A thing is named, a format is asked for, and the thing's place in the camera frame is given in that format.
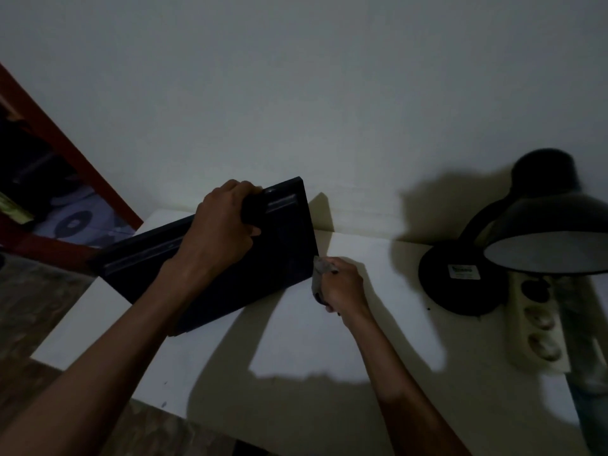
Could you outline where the person's left hand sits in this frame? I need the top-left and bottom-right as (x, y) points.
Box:
(172, 179), (263, 282)

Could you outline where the person's right hand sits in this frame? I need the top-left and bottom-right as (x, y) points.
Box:
(312, 257), (372, 324)

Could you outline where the grey cleaning cloth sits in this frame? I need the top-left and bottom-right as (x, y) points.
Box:
(311, 256), (339, 305)

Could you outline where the black laptop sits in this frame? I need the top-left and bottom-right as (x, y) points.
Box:
(92, 176), (320, 337)

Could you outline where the person's right forearm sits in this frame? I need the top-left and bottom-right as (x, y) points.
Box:
(343, 305), (472, 456)

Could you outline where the person's left forearm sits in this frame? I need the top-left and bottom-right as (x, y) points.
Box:
(0, 257), (202, 456)

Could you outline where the blue patterned floor mat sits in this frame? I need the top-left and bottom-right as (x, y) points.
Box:
(32, 185), (137, 250)

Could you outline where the white power strip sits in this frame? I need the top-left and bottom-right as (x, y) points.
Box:
(505, 271), (572, 375)

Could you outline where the black desk lamp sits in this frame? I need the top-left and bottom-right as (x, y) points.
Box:
(418, 148), (608, 317)

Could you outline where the red wooden door frame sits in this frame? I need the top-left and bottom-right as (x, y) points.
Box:
(0, 61), (144, 276)

